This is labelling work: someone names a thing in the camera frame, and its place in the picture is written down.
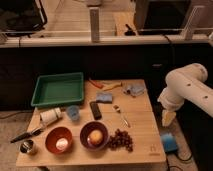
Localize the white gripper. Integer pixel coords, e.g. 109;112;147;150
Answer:
157;87;184;127

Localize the grey-blue towel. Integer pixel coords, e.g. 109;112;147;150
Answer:
123;84;146;97

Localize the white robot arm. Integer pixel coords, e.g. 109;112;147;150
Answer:
157;63;213;127

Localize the blue plastic cup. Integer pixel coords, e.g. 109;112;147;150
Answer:
66;105;80;121

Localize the small metal cup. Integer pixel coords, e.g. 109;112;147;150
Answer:
20;140;37;155

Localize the blue foot pedal box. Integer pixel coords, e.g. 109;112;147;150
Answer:
161;133;178;153

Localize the metal spoon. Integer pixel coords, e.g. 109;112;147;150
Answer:
113;105;130;128

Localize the bunch of dark grapes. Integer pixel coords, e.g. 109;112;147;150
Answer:
108;129;133;152

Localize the black remote control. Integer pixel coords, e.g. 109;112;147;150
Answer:
90;101;102;120

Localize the orange fruit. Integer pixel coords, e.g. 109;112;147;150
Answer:
89;130;103;145

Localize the purple bowl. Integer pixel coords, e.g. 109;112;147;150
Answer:
80;121;109;150

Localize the black monitor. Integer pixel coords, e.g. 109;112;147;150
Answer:
134;0;191;35

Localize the green plastic tray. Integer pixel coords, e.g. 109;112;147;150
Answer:
31;72;84;108

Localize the white egg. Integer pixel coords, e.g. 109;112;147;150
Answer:
56;138;68;150

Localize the red bowl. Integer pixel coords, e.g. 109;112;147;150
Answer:
45;127;73;154

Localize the white cylindrical mug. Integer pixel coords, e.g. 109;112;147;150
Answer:
40;108;62;126

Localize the black chair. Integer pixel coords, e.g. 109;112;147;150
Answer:
0;0;47;37

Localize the white vertical post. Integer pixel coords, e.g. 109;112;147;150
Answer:
89;7;100;42

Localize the black handled knife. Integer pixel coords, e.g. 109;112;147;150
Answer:
10;127;44;143

